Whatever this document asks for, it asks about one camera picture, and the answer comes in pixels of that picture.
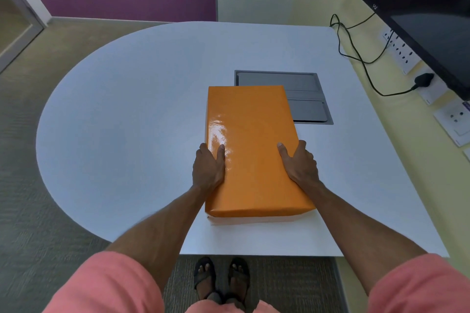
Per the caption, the pink shirt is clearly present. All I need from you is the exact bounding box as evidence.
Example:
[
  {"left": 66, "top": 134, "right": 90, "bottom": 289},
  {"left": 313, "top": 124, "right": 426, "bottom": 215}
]
[{"left": 42, "top": 250, "right": 470, "bottom": 313}]

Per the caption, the black plug adapter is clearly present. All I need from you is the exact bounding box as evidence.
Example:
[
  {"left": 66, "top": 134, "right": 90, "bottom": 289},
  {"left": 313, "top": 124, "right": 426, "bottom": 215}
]
[{"left": 411, "top": 73, "right": 435, "bottom": 92}]

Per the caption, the person's black sandal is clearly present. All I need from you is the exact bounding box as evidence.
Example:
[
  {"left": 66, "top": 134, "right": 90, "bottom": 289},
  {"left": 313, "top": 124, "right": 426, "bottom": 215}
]
[
  {"left": 227, "top": 257, "right": 251, "bottom": 303},
  {"left": 193, "top": 256, "right": 217, "bottom": 301}
]

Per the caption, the person's right black sandal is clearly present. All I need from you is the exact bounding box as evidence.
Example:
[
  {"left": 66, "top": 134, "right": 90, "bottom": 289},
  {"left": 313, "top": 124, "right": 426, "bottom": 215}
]
[{"left": 227, "top": 257, "right": 251, "bottom": 303}]

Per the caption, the person's right forearm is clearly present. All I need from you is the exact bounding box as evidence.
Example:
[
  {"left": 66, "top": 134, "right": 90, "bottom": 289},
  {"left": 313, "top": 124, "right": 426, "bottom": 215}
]
[{"left": 299, "top": 181, "right": 429, "bottom": 296}]

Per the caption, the white single socket plate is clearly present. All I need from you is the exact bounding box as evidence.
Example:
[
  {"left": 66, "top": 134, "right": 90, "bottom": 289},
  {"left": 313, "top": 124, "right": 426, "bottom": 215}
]
[{"left": 433, "top": 98, "right": 470, "bottom": 148}]

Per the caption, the person's left black sandal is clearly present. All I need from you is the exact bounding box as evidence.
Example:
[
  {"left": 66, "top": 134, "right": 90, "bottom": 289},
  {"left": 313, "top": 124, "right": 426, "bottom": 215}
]
[{"left": 193, "top": 256, "right": 217, "bottom": 301}]

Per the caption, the black power cable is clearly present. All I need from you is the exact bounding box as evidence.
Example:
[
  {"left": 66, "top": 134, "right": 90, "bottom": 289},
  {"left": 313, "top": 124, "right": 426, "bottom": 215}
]
[{"left": 329, "top": 13, "right": 417, "bottom": 97}]

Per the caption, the orange box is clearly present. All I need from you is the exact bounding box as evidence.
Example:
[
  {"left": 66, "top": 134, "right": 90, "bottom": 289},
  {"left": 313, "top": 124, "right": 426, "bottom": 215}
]
[{"left": 204, "top": 85, "right": 317, "bottom": 225}]

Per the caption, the black wall monitor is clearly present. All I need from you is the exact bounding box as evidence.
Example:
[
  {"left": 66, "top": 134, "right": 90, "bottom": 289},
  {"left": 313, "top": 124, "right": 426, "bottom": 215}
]
[{"left": 330, "top": 0, "right": 470, "bottom": 101}]

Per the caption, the glass door with grey frame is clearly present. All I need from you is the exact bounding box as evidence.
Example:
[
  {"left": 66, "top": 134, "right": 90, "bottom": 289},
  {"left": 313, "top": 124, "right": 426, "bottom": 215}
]
[{"left": 0, "top": 0, "right": 50, "bottom": 73}]

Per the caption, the grey table cable hatch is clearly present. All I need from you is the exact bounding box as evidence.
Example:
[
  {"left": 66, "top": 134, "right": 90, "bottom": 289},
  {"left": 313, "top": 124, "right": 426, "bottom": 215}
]
[{"left": 234, "top": 70, "right": 334, "bottom": 125}]

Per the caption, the white multi-hole socket plate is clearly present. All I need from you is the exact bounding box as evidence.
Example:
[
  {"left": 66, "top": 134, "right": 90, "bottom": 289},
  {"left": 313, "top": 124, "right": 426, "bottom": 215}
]
[{"left": 382, "top": 27, "right": 422, "bottom": 75}]

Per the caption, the person's left forearm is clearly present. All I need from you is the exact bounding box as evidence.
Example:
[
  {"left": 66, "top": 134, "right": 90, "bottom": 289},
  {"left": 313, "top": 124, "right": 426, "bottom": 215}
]
[{"left": 105, "top": 184, "right": 213, "bottom": 289}]

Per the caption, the person's right hand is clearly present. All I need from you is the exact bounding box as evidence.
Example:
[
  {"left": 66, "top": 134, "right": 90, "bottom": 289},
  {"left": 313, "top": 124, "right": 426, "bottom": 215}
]
[{"left": 277, "top": 140, "right": 321, "bottom": 192}]

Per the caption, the white socket plate with plug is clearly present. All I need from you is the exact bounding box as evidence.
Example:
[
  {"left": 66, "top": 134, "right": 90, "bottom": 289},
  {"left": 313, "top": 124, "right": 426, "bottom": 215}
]
[{"left": 414, "top": 67, "right": 449, "bottom": 106}]

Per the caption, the person's left hand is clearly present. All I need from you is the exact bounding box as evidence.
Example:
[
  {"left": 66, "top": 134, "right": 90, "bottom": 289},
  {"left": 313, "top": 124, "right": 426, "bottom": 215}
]
[{"left": 192, "top": 143, "right": 225, "bottom": 192}]

